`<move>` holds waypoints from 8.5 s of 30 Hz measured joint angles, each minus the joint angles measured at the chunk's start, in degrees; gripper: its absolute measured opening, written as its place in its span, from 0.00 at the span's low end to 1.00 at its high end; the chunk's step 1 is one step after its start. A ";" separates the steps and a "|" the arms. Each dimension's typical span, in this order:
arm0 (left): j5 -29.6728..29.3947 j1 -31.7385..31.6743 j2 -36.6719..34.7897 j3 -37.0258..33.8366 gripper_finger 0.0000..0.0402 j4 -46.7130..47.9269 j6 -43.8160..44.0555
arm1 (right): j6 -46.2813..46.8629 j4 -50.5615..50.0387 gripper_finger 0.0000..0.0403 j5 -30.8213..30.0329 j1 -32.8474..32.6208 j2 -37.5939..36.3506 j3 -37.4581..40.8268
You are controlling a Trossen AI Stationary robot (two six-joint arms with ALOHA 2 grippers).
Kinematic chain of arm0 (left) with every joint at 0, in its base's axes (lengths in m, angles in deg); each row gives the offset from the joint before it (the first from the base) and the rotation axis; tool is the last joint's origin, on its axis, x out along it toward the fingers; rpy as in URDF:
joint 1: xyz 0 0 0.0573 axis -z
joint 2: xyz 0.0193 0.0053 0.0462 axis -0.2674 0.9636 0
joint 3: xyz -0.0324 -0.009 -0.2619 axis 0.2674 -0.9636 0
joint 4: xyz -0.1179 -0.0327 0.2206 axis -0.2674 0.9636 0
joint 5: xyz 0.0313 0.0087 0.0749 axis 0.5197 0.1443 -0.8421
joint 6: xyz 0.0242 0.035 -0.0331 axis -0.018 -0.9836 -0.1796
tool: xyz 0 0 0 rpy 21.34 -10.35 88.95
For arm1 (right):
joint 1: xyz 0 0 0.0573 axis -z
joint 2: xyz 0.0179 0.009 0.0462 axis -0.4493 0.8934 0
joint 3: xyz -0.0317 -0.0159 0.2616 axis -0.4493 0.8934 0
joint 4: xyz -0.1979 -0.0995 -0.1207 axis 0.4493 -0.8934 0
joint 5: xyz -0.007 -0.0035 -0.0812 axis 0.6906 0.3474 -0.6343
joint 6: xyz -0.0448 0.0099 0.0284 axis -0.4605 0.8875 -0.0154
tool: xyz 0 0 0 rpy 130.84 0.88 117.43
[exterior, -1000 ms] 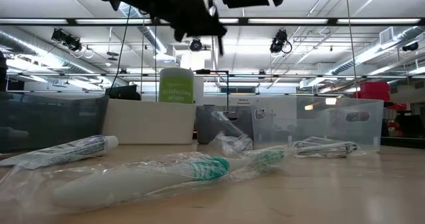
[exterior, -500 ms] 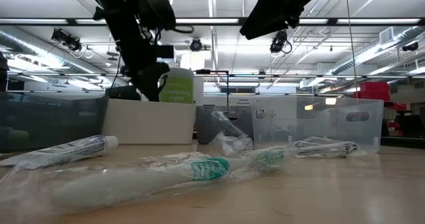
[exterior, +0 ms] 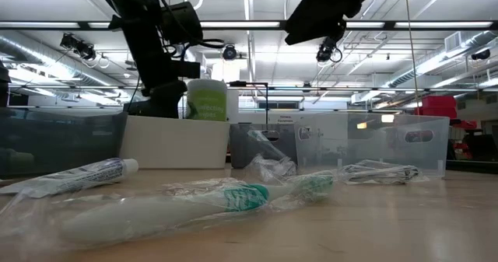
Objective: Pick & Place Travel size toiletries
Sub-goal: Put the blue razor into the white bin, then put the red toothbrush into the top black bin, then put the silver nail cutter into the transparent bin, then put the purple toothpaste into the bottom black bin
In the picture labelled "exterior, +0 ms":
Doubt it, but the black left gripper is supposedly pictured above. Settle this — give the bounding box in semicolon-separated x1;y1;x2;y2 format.
123;59;202;119

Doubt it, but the small white toiletry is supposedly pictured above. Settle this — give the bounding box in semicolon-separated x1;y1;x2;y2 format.
244;129;299;182

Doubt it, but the green disinfecting wipes canister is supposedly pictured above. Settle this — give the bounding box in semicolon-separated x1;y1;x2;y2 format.
185;79;229;122

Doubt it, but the white plastic bin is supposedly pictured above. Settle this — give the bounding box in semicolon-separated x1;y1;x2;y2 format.
118;115;231;170

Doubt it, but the thin black metal stand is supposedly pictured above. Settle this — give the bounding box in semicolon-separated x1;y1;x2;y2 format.
228;80;270;126

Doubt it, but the dark translucent bin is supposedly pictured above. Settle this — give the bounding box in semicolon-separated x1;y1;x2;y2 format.
0;107;129;179
229;122;299;169

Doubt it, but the white purple toothpaste tube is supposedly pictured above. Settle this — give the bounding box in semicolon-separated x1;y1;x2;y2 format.
0;157;140;199

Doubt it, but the teal white wrapped toothbrush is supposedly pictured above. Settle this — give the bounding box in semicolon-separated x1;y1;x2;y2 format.
0;174;339;253

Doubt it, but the clear plastic bin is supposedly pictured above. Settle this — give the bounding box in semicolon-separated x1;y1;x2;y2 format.
294;112;451;178

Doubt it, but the crumpled clear plastic packet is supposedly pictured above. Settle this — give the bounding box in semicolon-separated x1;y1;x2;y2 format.
340;159;429;186

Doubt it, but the red storage bin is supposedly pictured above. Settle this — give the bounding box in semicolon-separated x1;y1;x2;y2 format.
414;94;458;118

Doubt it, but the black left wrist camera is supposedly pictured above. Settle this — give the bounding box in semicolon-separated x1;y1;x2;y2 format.
160;1;204;46

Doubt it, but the black overhead camera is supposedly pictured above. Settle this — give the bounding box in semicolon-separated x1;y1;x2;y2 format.
222;44;239;61

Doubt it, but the overhead frame light bar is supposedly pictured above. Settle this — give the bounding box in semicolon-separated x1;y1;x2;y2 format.
0;19;498;32

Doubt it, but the silver ventilation duct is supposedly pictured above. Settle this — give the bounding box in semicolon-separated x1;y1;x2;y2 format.
388;30;498;88
0;34;114;96

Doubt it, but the black aluminium table frame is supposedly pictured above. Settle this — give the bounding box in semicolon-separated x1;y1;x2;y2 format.
445;159;498;174

